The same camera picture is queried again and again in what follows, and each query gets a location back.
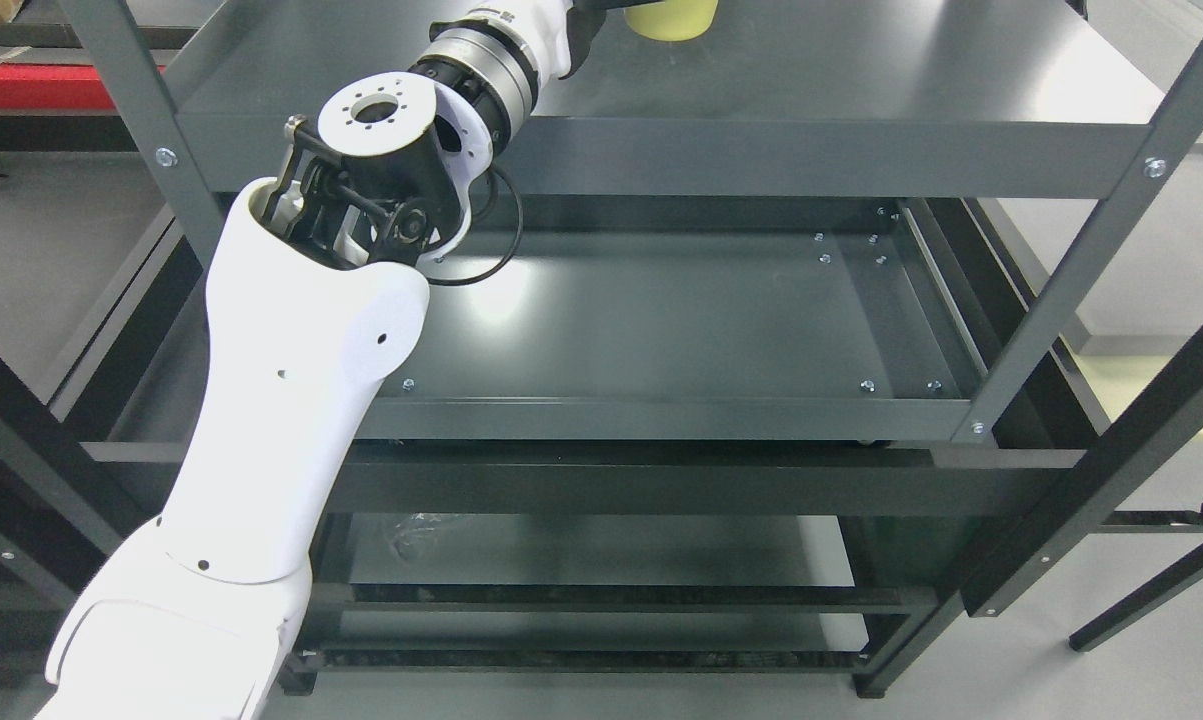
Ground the grey metal shelf unit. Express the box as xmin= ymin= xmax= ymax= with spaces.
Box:
xmin=57 ymin=0 xmax=1203 ymax=446

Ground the red metal beam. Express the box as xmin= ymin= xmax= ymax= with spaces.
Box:
xmin=0 ymin=63 xmax=115 ymax=111

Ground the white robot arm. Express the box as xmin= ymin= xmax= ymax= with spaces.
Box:
xmin=38 ymin=1 xmax=611 ymax=719

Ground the yellow plastic cup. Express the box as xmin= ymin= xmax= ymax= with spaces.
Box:
xmin=623 ymin=0 xmax=719 ymax=42

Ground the black metal shelf rack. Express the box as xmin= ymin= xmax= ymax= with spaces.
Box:
xmin=0 ymin=150 xmax=1203 ymax=701

